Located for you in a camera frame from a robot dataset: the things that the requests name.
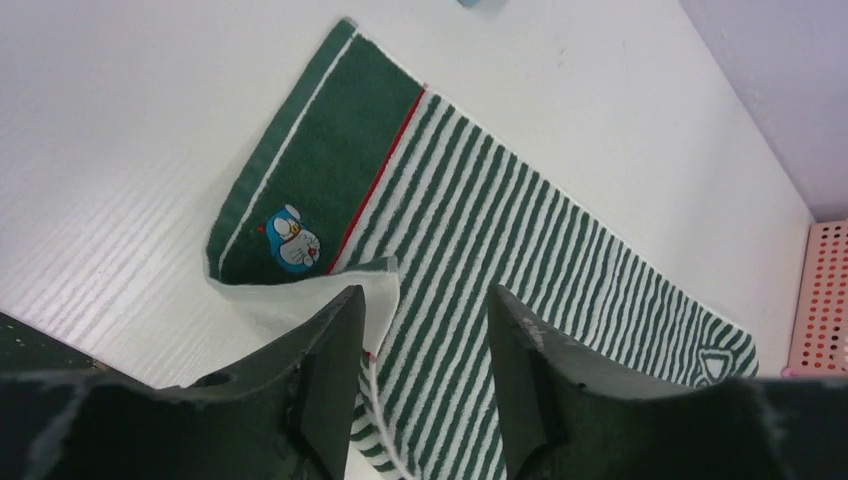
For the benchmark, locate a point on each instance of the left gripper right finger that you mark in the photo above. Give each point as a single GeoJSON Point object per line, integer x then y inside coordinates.
{"type": "Point", "coordinates": [568, 412]}

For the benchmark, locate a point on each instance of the green white striped towel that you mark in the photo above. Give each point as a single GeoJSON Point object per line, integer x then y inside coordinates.
{"type": "Point", "coordinates": [364, 170]}

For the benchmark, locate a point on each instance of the pink plastic basket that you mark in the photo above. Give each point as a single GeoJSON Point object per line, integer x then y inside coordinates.
{"type": "Point", "coordinates": [819, 339]}

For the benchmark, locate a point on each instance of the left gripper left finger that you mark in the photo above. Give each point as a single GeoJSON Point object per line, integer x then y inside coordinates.
{"type": "Point", "coordinates": [284, 411]}

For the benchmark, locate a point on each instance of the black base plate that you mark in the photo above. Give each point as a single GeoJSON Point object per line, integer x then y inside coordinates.
{"type": "Point", "coordinates": [24, 348]}

